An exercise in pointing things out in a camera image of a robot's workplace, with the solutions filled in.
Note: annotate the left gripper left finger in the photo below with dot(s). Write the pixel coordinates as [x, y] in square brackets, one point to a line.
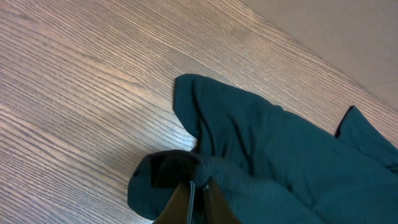
[179, 209]

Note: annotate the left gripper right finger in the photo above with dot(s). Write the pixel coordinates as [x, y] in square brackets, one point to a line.
[216, 208]

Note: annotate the black t-shirt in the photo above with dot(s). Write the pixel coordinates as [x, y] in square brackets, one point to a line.
[270, 165]

